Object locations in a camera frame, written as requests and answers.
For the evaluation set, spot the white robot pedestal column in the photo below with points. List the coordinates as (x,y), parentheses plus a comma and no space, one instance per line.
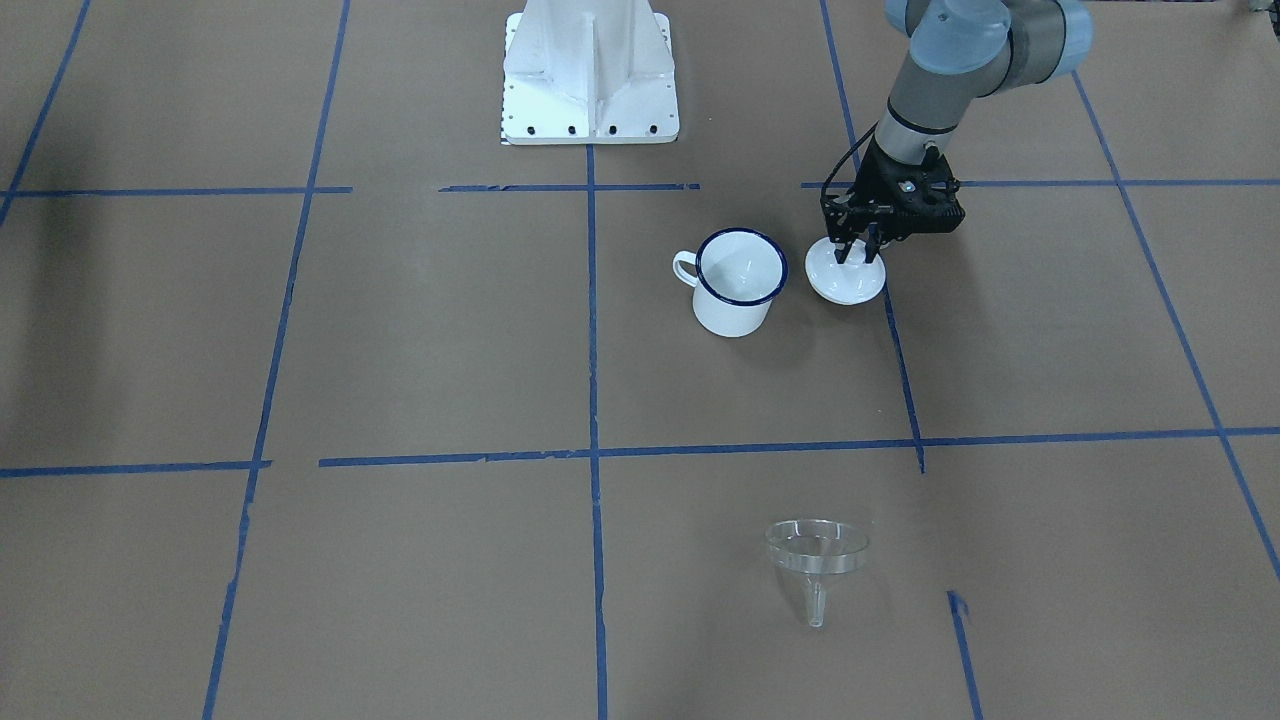
(579,72)

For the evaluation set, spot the white enamel cup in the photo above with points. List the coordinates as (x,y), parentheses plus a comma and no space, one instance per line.
(735,276)

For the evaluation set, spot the clear plastic funnel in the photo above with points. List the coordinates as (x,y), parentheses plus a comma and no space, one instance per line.
(812,554)

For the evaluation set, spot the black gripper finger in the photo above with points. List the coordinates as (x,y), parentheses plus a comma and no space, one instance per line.
(863,247)

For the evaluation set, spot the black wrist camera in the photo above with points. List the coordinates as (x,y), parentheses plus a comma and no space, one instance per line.
(925,200)

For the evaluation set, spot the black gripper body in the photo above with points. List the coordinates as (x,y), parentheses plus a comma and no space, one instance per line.
(872,176)

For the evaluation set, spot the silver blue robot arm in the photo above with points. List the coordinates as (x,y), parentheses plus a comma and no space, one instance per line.
(958,51)

